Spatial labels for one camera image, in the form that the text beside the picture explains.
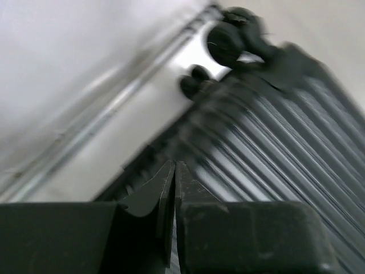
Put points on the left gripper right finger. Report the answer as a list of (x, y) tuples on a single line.
[(246, 237)]

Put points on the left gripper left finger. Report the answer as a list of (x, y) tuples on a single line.
[(132, 235)]

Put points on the black hard-shell suitcase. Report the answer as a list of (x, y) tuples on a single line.
[(275, 128)]

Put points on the silver aluminium rail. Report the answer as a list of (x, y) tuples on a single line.
[(111, 91)]

